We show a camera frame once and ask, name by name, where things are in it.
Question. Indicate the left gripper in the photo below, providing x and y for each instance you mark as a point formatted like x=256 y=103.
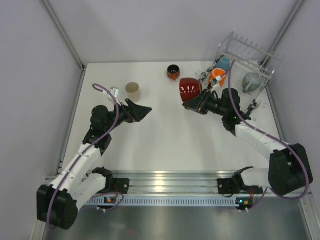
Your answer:
x=130 y=112

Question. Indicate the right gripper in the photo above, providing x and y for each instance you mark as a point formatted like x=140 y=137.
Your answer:
x=199 y=103

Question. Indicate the white and red mug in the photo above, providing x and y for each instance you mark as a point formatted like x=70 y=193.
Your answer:
x=189 y=88

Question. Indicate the beige tumbler cup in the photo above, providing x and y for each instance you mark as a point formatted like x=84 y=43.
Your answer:
x=133 y=91

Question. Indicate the orange mug black handle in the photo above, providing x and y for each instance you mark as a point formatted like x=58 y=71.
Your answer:
x=219 y=74

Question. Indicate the blue ceramic mug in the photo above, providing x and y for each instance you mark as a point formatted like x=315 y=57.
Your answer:
x=223 y=63

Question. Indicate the grey ceramic mug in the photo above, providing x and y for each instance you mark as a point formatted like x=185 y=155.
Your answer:
x=251 y=82

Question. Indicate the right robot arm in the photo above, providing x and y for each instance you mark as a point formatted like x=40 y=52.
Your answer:
x=288 y=164

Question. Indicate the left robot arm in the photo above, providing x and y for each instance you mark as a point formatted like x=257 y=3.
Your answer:
x=59 y=202

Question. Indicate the silver metal dish rack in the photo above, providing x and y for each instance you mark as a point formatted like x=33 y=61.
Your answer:
x=249 y=57

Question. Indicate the black and red bowl cup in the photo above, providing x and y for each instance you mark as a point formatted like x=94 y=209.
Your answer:
x=173 y=72

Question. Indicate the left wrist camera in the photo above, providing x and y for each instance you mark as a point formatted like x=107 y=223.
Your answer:
x=113 y=92

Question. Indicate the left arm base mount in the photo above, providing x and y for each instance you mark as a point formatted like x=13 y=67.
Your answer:
x=120 y=185

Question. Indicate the aluminium mounting rail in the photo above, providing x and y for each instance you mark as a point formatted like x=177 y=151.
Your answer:
x=158 y=182

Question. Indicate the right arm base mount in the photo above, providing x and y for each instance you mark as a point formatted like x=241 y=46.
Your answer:
x=226 y=187

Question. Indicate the slotted cable duct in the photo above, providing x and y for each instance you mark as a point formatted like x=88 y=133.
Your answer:
x=167 y=201

